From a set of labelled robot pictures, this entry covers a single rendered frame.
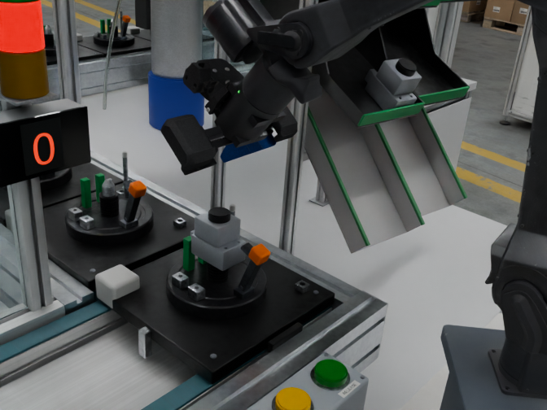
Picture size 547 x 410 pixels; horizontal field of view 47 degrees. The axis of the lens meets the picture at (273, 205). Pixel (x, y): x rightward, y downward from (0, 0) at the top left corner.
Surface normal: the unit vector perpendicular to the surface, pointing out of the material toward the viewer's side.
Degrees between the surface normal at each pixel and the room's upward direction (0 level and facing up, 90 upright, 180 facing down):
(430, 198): 45
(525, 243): 60
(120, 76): 90
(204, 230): 90
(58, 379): 0
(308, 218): 0
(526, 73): 90
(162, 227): 0
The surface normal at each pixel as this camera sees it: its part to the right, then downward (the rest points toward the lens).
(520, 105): -0.76, 0.25
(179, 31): 0.20, 0.45
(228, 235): 0.74, 0.35
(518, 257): -0.51, -0.18
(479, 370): 0.07, -0.89
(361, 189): 0.48, -0.36
